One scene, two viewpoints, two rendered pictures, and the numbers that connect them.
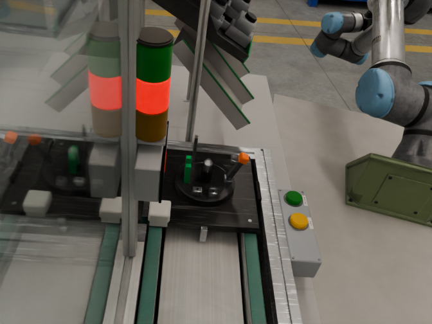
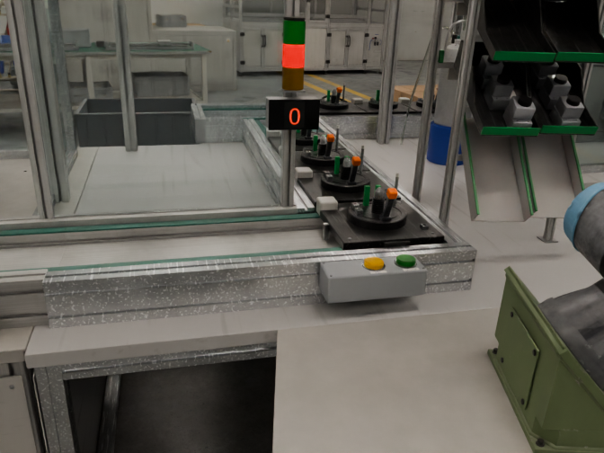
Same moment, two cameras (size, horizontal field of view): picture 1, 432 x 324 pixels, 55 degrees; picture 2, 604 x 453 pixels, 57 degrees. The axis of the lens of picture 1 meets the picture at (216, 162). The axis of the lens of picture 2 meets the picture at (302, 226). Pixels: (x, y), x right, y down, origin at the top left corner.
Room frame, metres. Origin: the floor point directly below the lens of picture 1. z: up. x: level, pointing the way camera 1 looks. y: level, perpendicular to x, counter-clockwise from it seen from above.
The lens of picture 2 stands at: (0.38, -1.21, 1.48)
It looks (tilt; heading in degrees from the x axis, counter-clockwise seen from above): 23 degrees down; 84
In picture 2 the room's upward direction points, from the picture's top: 2 degrees clockwise
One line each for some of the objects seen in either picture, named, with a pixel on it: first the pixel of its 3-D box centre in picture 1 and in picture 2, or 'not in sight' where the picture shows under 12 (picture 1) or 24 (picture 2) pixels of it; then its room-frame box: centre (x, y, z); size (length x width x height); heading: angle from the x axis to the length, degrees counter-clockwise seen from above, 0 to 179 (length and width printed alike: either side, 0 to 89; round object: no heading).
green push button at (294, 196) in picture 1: (293, 198); (405, 262); (0.71, -0.20, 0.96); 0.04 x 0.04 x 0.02
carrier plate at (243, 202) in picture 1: (204, 187); (376, 222); (0.69, 0.02, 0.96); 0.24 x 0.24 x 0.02; 8
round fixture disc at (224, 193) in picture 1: (205, 181); (377, 215); (0.69, 0.02, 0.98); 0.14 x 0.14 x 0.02
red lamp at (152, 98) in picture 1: (151, 89); (293, 55); (0.49, 0.11, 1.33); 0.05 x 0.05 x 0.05
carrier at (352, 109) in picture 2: not in sight; (333, 97); (0.78, 1.38, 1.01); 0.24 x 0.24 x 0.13; 8
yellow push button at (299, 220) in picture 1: (298, 221); (373, 264); (0.64, -0.21, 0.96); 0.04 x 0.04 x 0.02
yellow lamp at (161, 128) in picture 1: (150, 118); (292, 77); (0.49, 0.11, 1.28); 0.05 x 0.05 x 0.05
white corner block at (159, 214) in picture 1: (159, 213); (326, 206); (0.58, 0.10, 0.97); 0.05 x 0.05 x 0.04; 8
